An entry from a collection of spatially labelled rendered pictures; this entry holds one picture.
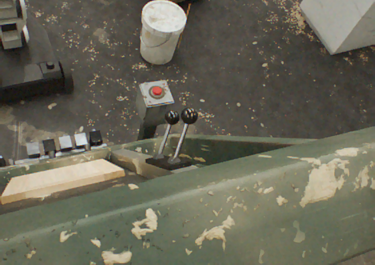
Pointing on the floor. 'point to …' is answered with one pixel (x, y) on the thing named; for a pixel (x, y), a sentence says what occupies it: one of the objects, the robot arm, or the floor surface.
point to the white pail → (161, 31)
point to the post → (146, 132)
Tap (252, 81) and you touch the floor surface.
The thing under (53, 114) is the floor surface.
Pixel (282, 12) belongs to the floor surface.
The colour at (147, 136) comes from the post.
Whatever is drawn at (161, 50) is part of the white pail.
